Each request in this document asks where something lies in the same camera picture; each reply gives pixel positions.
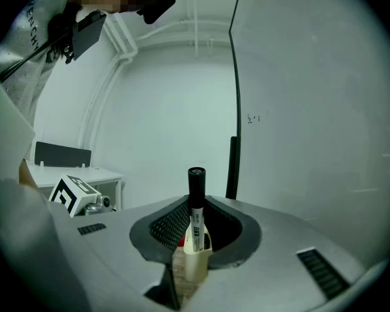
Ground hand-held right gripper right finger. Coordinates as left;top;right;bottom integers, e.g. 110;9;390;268
181;194;368;312

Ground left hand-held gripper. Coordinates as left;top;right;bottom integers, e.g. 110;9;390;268
48;173;116;218

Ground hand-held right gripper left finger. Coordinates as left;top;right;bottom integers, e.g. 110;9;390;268
48;194;191;312

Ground black capped marker pen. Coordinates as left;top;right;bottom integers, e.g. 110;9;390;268
185;166;207;254

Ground person's left forearm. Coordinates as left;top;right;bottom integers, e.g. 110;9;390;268
18;159;40;191

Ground black cylindrical rod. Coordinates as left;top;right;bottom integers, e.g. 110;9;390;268
225;135;239;201

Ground large whiteboard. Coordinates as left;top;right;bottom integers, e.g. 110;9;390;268
228;0;390;272

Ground white desk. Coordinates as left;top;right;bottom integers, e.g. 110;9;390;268
23;159;125;211

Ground dark desk partition panel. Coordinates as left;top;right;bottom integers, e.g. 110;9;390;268
34;141;93;168

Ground cream plastic pen holder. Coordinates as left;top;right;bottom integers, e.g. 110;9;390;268
172;226;214;283

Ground person's grey sweatshirt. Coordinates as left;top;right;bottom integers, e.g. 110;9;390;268
0;0;87;128

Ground dark chest-mounted box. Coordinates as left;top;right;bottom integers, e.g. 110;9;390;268
46;9;108;66

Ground thick black chest cable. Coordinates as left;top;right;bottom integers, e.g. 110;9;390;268
0;31;76;85

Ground white wall pipes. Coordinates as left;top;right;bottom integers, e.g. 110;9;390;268
77;13;141;151

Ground black head-mounted camera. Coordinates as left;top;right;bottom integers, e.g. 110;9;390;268
136;0;177;25

